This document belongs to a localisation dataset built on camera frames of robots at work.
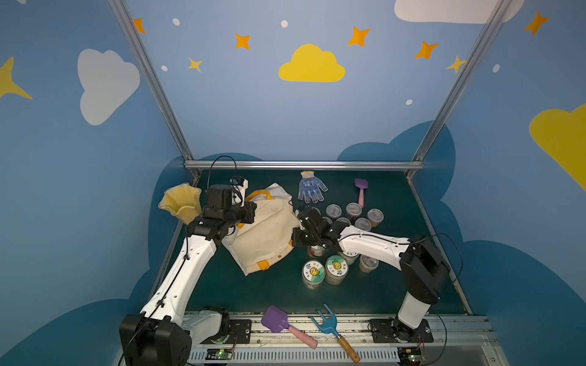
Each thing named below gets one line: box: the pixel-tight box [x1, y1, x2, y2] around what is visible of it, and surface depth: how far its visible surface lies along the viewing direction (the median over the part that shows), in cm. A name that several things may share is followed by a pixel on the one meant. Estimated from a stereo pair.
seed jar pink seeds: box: [345, 202, 363, 223], surface depth 103 cm
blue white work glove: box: [298, 170, 329, 204], surface depth 117 cm
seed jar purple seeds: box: [325, 203, 342, 222], surface depth 103 cm
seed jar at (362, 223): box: [354, 218, 372, 232], surface depth 97 cm
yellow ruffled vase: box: [157, 183, 203, 226], surface depth 87 cm
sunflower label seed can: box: [324, 254, 349, 286], surface depth 82 cm
